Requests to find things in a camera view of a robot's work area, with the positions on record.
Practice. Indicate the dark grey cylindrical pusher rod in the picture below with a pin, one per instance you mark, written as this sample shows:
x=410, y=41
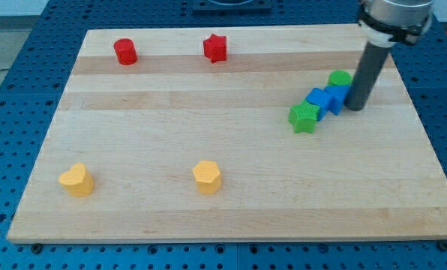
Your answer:
x=369, y=67

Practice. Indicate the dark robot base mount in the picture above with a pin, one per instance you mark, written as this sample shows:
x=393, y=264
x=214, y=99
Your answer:
x=232, y=6

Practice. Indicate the red star block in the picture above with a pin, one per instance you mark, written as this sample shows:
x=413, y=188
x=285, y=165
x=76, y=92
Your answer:
x=215, y=48

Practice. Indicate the blue pentagon block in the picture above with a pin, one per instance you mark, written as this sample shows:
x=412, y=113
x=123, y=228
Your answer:
x=338, y=95

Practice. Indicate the yellow heart block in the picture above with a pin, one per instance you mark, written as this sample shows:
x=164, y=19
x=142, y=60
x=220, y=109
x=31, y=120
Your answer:
x=77, y=181

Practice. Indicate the yellow hexagon block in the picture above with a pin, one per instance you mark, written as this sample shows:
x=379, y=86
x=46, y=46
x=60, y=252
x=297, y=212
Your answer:
x=207, y=176

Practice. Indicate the blue cube block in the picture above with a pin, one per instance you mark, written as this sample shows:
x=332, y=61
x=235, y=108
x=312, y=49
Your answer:
x=320, y=98

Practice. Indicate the wooden board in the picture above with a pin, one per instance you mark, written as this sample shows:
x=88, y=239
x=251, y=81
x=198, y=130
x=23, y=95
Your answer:
x=140, y=129

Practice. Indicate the green cylinder block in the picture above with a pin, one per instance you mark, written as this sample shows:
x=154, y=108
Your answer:
x=339, y=78

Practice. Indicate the green star block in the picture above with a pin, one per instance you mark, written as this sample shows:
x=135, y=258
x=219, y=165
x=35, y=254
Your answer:
x=303, y=117

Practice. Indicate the red cylinder block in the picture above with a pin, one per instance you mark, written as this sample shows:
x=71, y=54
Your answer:
x=125, y=51

